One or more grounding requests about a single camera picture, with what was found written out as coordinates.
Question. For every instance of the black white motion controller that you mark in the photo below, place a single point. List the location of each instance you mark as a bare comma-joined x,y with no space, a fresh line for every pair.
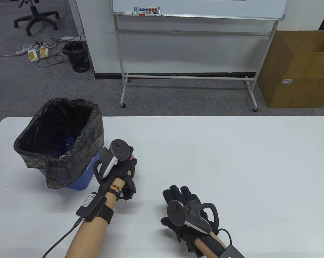
118,150
191,215

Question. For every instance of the office chair base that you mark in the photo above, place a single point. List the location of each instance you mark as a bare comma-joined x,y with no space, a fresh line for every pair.
32,13

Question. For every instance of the blue recycling bin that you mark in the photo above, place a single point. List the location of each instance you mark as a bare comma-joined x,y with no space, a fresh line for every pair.
93,166

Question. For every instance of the person's right hand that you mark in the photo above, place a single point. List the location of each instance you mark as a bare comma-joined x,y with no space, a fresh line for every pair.
179,194

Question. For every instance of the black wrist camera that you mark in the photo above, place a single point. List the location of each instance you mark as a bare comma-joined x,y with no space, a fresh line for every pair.
129,190
192,248

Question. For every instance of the box of coloured magnets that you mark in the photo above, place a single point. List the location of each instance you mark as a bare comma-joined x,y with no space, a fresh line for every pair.
147,10

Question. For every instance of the black mesh wastebasket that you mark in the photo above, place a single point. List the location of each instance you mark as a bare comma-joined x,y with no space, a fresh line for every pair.
77,57

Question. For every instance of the white power strip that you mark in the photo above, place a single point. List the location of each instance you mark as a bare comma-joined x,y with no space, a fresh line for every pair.
23,50

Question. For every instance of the large brown cardboard box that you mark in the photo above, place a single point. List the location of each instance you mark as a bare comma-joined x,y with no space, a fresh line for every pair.
299,91

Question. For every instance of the person's right forearm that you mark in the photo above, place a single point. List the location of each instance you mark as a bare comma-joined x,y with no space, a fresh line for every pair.
210,244

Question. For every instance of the person's left hand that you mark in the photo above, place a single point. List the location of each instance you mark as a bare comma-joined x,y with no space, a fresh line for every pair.
123,169

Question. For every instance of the white rolling whiteboard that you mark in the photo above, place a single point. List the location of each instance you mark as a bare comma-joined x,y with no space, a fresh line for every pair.
205,8

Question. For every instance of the black labelled sensor box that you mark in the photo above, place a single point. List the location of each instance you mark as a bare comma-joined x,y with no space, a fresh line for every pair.
231,252
90,205

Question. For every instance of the white yellow power adapter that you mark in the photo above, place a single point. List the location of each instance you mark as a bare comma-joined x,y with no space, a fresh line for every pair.
32,56
44,52

